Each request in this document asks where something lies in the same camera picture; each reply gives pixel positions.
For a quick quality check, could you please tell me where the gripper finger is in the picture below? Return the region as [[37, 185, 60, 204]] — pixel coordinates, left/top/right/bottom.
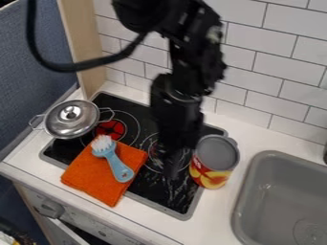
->
[[162, 148, 192, 180]]

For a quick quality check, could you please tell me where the toy stove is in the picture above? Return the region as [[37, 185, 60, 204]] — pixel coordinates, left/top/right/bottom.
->
[[38, 91, 229, 222]]

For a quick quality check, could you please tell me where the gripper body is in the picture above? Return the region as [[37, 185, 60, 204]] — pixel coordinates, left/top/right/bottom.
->
[[147, 72, 205, 155]]

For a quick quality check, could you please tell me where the red and yellow can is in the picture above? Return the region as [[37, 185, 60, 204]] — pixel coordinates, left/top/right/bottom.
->
[[187, 134, 241, 190]]

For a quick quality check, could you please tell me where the orange cloth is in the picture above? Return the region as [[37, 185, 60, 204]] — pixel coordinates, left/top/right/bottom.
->
[[59, 140, 150, 209]]

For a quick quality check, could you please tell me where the toy sink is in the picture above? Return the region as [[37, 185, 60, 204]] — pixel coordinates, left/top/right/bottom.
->
[[230, 150, 327, 245]]

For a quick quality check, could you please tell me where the blue brush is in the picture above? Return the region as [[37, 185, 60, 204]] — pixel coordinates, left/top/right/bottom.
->
[[89, 134, 136, 184]]

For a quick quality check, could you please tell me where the silver pot with lid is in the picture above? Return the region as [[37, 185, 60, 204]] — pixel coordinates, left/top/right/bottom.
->
[[28, 99, 117, 141]]

